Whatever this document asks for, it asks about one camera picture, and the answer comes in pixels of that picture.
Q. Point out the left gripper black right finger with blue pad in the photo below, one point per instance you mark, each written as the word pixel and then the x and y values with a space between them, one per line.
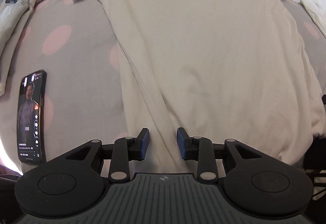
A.
pixel 251 181

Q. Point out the beige long-sleeve shirt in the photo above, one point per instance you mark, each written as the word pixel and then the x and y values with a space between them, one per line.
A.
pixel 218 68

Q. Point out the cream garment at left edge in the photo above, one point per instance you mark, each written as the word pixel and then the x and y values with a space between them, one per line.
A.
pixel 13 20

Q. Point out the grey bedspread with pink dots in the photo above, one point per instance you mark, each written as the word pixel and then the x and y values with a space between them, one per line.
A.
pixel 73 41

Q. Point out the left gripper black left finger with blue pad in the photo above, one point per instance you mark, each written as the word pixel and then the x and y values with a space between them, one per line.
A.
pixel 77 180

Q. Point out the black smartphone with lit screen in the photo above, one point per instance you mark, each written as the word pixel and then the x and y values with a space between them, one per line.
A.
pixel 30 118

